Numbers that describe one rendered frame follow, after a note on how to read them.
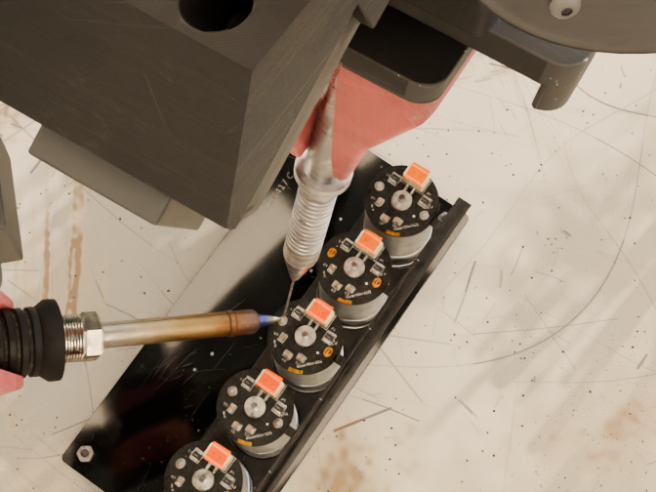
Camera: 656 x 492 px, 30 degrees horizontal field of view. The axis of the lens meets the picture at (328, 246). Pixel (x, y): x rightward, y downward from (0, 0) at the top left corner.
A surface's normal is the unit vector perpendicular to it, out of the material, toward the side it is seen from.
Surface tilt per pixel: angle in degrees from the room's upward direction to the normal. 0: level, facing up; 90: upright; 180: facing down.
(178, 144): 70
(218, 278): 0
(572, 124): 0
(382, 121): 92
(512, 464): 0
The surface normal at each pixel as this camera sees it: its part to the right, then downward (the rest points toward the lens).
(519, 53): -0.48, 0.70
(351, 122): -0.51, 0.84
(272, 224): -0.01, -0.25
